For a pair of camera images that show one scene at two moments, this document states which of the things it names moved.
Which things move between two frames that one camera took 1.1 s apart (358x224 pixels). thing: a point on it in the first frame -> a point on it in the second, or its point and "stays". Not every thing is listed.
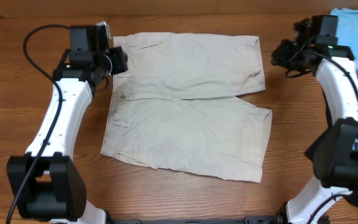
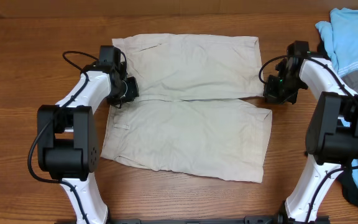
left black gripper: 120,60 -> 133,91
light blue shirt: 357,28 stays
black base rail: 276,218 stays
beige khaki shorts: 178,106 stays
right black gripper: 279,58 -> 272,96
